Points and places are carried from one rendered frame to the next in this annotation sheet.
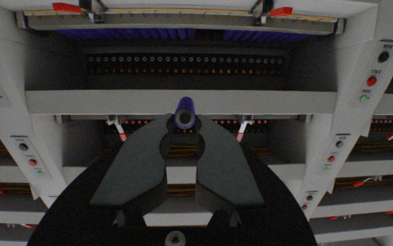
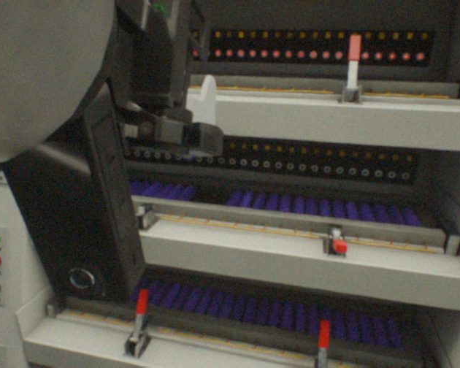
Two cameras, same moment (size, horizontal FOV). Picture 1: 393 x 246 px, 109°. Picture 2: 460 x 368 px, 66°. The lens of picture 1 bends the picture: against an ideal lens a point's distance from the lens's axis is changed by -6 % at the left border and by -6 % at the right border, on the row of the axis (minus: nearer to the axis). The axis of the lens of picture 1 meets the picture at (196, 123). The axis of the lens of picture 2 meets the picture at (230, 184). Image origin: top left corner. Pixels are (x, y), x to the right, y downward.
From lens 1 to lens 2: 0.21 m
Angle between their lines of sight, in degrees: 34
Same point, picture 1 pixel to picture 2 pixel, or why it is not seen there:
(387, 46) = not seen: outside the picture
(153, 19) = (270, 220)
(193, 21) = (222, 214)
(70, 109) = (417, 117)
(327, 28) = not seen: hidden behind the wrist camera
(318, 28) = not seen: hidden behind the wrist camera
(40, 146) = not seen: outside the picture
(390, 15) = (9, 209)
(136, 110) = (306, 110)
